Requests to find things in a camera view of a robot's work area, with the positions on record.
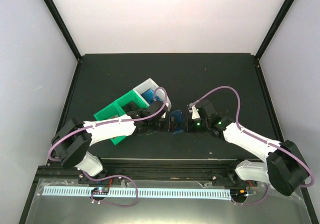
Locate left frame post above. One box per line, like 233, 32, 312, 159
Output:
33, 0, 83, 62

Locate right frame post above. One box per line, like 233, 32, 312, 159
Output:
254, 0, 305, 59

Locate near green plastic bin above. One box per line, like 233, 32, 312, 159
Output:
93, 102, 131, 146

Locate blue card holder wallet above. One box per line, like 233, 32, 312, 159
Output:
169, 110, 186, 134

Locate frame post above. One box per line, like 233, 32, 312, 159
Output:
254, 0, 305, 59
33, 0, 83, 62

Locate white plastic bin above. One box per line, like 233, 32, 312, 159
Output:
133, 78, 165, 106

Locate black cards in green bin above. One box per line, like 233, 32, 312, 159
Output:
122, 102, 139, 113

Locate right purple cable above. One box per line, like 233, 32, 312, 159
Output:
187, 85, 315, 187

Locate controller board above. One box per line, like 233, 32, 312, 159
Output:
90, 187, 109, 195
230, 188, 256, 198

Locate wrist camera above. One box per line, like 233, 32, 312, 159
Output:
188, 104, 201, 120
158, 103, 172, 119

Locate left controller board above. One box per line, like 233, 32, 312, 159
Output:
90, 187, 109, 195

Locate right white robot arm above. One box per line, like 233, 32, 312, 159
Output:
187, 99, 309, 196

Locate middle green plastic bin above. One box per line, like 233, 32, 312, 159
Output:
114, 90, 148, 109

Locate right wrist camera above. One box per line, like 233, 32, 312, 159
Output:
188, 104, 201, 120

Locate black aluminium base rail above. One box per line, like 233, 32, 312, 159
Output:
34, 158, 269, 187

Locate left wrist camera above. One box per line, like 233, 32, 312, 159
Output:
158, 103, 172, 119

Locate green plastic bin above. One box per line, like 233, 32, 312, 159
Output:
93, 102, 131, 146
114, 90, 148, 109

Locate blue cards in white bin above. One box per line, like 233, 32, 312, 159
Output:
141, 89, 161, 105

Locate white slotted cable duct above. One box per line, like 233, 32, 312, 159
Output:
42, 186, 231, 200

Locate right controller board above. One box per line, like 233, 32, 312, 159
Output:
230, 188, 256, 198

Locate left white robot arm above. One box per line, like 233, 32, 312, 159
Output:
47, 100, 171, 183

